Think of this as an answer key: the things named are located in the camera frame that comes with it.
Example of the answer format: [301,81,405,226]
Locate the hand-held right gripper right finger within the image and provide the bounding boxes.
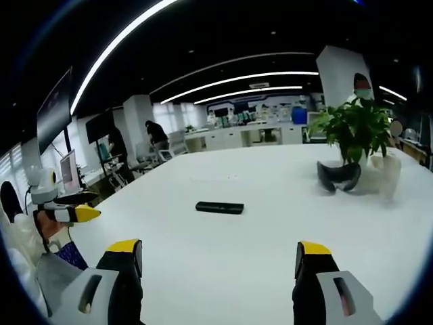
[292,240,385,325]

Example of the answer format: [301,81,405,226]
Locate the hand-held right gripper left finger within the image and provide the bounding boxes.
[50,238,145,325]

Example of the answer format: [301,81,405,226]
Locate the black remote control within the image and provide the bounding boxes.
[195,200,246,216]

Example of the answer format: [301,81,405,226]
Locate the person's left hand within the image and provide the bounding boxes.
[35,210,69,244]

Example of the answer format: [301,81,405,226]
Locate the white desktop monitor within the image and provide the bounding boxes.
[59,148,83,194]

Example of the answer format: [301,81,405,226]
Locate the black office chair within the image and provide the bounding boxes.
[0,180,25,224]

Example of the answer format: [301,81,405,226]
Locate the blue patterned cloth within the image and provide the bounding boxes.
[54,240,89,272]

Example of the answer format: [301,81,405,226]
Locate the black screen on stand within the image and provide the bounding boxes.
[85,110,115,144]

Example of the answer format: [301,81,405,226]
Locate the large hanging black screen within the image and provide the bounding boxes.
[36,66,74,156]

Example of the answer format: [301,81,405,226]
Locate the black headset goggles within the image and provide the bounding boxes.
[316,160,363,194]

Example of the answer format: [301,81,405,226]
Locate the white office chair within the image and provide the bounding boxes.
[157,130,189,160]

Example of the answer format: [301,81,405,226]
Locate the translucent plastic bag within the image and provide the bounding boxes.
[367,152,404,201]

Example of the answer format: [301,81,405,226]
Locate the green potted plant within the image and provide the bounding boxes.
[305,97,396,169]

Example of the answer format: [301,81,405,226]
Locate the white counter cabinets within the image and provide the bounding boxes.
[184,122,307,152]

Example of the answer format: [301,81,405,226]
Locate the long ceiling light strip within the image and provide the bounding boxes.
[68,0,181,116]

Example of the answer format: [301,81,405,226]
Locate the blue bin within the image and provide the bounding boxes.
[291,106,309,126]

